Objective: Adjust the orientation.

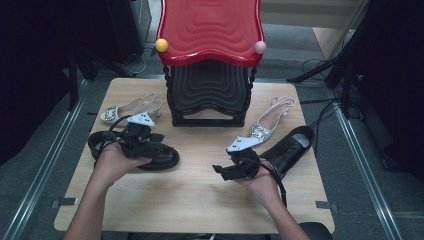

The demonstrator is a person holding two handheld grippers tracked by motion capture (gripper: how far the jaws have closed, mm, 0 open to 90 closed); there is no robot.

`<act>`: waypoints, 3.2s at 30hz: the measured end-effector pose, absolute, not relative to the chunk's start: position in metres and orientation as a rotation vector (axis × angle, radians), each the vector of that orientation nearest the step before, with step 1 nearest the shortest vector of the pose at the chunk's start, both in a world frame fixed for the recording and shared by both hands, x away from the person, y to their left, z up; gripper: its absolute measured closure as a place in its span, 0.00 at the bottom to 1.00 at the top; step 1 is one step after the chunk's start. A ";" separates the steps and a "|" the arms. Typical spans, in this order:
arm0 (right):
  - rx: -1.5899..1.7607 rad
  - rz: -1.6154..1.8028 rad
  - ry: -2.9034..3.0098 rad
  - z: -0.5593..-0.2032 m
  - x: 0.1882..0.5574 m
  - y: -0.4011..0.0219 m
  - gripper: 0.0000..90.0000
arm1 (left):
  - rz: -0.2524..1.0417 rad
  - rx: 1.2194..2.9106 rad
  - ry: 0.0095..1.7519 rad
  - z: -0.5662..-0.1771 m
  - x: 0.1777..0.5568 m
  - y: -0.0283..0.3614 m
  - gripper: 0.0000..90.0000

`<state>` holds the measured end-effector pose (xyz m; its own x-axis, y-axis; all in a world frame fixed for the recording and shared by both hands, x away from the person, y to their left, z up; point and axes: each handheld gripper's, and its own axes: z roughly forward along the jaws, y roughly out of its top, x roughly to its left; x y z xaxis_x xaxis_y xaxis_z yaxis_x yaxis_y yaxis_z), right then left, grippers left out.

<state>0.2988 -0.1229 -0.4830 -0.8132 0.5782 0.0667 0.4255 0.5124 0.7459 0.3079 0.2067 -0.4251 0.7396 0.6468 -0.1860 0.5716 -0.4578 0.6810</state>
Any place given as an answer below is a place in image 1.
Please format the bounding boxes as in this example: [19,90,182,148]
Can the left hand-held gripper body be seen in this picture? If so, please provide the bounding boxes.
[118,112,158,159]

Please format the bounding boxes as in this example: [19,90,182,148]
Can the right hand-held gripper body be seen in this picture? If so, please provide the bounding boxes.
[224,134,264,181]

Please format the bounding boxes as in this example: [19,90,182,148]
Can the black leather shoe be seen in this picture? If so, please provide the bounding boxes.
[87,130,180,172]
[259,125,316,181]

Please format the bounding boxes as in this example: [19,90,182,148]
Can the white heeled shoe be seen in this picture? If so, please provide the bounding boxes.
[99,92,164,127]
[249,96,297,143]

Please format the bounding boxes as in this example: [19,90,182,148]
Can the red and black shoe rack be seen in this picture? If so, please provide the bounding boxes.
[154,0,268,128]

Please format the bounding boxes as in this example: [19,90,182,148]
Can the person's right hand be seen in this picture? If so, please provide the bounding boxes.
[233,167,285,210]

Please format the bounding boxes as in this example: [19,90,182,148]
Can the person's left hand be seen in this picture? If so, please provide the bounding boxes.
[93,143,153,190]

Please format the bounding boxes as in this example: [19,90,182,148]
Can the black stand legs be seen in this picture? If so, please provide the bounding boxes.
[64,49,136,112]

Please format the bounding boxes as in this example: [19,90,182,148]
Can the black stool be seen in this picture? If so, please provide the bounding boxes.
[298,221,334,240]

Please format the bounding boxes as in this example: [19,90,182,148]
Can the dark curtain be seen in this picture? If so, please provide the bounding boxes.
[346,0,424,183]
[0,0,79,166]

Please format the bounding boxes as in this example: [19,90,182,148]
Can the black tripod stand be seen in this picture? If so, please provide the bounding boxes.
[285,49,356,118]

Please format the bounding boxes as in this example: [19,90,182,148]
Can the beige board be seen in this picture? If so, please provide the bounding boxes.
[312,26,355,62]

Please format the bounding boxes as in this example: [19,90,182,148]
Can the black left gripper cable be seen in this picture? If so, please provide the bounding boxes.
[99,114,132,152]

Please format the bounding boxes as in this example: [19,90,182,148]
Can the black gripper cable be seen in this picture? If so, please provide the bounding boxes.
[99,114,132,152]
[258,159,288,208]

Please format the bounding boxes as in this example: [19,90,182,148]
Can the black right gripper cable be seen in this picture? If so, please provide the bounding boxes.
[258,159,288,208]

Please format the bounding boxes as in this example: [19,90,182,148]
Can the white floor cable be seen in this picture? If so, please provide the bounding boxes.
[120,47,152,76]

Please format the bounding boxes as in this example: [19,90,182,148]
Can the grey table bracket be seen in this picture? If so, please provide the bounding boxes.
[315,200,340,213]
[50,196,79,210]

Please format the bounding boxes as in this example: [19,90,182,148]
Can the black floor cables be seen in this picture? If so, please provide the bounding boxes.
[299,58,346,138]

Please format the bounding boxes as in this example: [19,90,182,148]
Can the metal floor rail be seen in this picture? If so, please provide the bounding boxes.
[333,106,405,240]
[0,79,91,240]

